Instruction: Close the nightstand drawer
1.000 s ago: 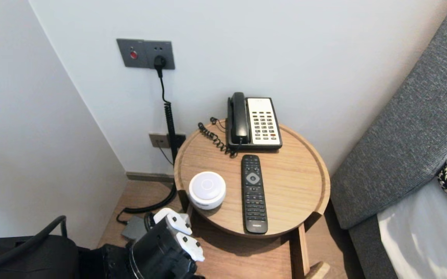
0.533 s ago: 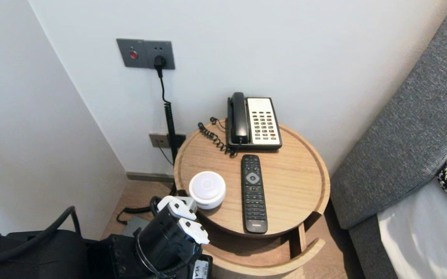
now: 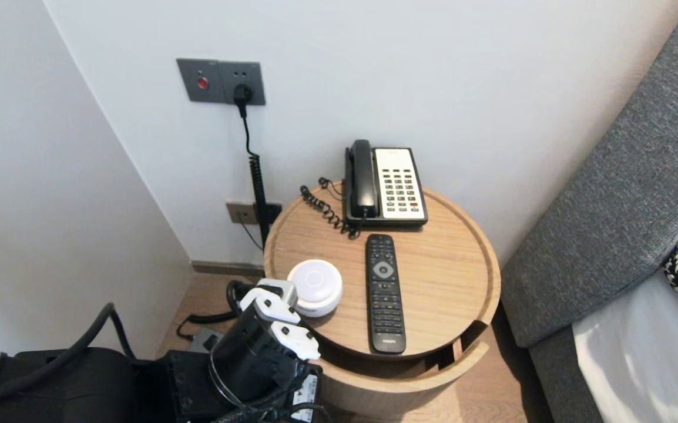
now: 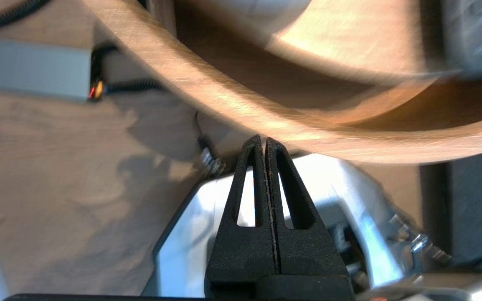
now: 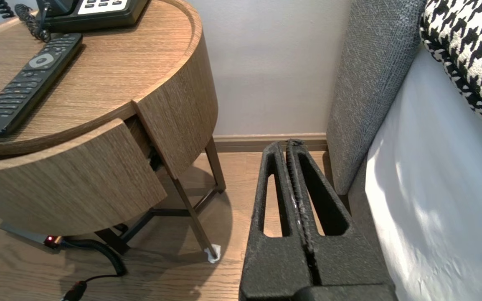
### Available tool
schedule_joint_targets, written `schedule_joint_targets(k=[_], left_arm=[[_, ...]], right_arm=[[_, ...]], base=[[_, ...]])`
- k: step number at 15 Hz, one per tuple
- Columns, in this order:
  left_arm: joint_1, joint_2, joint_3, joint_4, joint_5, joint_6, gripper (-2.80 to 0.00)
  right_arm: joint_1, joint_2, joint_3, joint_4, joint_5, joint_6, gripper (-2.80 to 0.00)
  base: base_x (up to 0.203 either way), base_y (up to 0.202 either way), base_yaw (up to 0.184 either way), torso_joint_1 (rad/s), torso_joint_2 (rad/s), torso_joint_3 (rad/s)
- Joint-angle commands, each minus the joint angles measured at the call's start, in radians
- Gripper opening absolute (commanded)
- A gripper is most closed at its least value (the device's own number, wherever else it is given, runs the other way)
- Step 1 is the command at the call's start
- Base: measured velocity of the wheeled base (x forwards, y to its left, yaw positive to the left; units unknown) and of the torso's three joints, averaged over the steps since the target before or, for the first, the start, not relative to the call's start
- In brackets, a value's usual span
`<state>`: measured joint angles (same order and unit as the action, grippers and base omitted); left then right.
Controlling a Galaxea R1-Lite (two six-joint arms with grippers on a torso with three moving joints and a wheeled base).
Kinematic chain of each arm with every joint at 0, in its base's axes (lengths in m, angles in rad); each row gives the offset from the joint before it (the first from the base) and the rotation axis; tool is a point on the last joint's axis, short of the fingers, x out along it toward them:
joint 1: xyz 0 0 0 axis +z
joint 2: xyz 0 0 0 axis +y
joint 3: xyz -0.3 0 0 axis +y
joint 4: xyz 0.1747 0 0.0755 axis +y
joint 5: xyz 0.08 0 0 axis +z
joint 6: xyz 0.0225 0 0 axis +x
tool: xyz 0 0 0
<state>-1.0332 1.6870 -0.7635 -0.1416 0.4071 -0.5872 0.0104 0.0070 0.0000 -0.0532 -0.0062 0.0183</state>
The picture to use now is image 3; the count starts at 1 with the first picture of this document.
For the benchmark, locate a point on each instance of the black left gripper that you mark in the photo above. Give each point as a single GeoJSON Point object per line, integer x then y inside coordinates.
{"type": "Point", "coordinates": [306, 393]}

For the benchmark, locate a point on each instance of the white round smart speaker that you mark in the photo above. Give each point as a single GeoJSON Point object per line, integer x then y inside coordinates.
{"type": "Point", "coordinates": [315, 285]}

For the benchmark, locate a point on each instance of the black TV remote control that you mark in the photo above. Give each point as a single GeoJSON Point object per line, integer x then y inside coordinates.
{"type": "Point", "coordinates": [385, 294]}

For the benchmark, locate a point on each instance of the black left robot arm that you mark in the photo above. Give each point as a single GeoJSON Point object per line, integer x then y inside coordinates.
{"type": "Point", "coordinates": [80, 382]}

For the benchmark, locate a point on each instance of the grey power adapter box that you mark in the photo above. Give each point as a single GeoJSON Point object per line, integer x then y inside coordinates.
{"type": "Point", "coordinates": [207, 339]}

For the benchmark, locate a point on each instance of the grey wooden baseboard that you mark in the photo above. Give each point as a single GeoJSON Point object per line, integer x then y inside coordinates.
{"type": "Point", "coordinates": [221, 269]}

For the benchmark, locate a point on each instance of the thin black phone line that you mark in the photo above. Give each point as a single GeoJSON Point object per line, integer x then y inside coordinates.
{"type": "Point", "coordinates": [251, 236]}

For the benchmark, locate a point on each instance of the round wooden nightstand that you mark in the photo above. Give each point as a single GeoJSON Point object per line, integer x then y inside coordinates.
{"type": "Point", "coordinates": [433, 276]}

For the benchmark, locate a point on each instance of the black telephone handset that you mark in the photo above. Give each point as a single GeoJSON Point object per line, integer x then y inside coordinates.
{"type": "Point", "coordinates": [363, 176]}

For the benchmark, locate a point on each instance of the black and cream telephone base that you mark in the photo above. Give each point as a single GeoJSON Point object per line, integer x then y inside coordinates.
{"type": "Point", "coordinates": [400, 188]}

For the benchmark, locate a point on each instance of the grey upholstered bed base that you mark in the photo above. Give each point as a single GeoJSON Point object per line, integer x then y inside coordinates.
{"type": "Point", "coordinates": [562, 382]}

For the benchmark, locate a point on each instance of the black power plug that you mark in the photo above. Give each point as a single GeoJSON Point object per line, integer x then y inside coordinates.
{"type": "Point", "coordinates": [242, 94]}

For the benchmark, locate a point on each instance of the white bed sheet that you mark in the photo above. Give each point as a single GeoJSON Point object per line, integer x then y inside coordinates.
{"type": "Point", "coordinates": [650, 364]}

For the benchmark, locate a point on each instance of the grey upholstered headboard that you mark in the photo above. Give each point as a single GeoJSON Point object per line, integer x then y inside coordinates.
{"type": "Point", "coordinates": [609, 205]}

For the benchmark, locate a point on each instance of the beige wall data socket plate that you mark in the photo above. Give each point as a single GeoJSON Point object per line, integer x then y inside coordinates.
{"type": "Point", "coordinates": [239, 212]}

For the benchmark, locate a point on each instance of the grey wall socket panel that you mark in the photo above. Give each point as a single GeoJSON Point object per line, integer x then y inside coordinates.
{"type": "Point", "coordinates": [198, 73]}

